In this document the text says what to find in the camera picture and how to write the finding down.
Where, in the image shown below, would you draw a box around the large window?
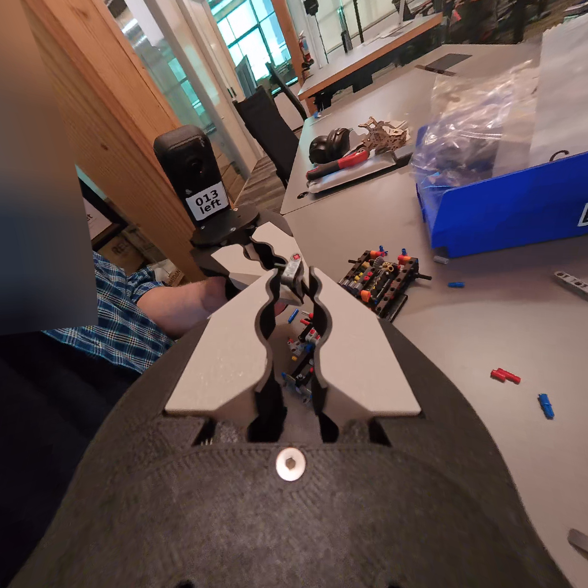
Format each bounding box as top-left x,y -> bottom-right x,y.
209,0 -> 297,81

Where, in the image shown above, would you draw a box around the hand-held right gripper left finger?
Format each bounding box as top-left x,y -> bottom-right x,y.
164,268 -> 282,420

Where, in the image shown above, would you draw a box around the white paper bag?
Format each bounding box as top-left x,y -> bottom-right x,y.
528,16 -> 588,167

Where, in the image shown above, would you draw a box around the brown wooden model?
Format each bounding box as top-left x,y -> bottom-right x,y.
355,116 -> 410,156

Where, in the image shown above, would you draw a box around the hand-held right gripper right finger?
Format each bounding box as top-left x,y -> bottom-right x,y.
308,266 -> 422,422

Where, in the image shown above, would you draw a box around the person's left forearm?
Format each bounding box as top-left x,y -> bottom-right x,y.
135,278 -> 205,340

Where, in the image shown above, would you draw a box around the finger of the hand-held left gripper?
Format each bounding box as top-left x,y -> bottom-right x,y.
212,243 -> 306,307
249,225 -> 297,272

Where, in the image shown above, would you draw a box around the person's left hand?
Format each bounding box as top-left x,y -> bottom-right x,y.
200,277 -> 230,319

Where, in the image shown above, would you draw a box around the black earmuffs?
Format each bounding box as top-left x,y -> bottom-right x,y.
308,128 -> 353,164

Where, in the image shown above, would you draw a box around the lego chassis assembly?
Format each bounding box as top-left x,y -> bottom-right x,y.
337,247 -> 433,322

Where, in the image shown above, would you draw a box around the small lego frame subassembly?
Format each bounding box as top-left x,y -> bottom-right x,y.
281,309 -> 323,407

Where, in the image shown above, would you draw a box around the closed silver laptop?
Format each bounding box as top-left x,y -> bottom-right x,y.
306,140 -> 413,194

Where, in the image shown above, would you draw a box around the black office chair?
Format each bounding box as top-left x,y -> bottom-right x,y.
265,61 -> 309,121
232,85 -> 300,190

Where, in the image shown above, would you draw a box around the cardboard box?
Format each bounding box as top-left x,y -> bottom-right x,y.
99,223 -> 154,273

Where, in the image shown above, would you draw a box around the wood-edged work table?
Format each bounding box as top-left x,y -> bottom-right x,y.
298,11 -> 445,113

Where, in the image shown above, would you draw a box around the red handled pliers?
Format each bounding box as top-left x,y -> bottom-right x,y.
306,149 -> 371,181

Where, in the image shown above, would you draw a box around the blue storage bin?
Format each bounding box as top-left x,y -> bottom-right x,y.
416,124 -> 588,259

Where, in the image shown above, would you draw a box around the small grey red Lego piece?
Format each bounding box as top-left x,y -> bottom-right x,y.
274,253 -> 307,290

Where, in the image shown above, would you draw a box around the clear plastic bag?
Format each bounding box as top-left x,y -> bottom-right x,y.
410,57 -> 549,190

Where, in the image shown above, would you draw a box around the wooden pillar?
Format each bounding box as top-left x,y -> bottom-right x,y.
21,0 -> 205,282

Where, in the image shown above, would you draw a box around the short grey lego liftarm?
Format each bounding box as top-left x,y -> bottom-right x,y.
552,270 -> 588,296

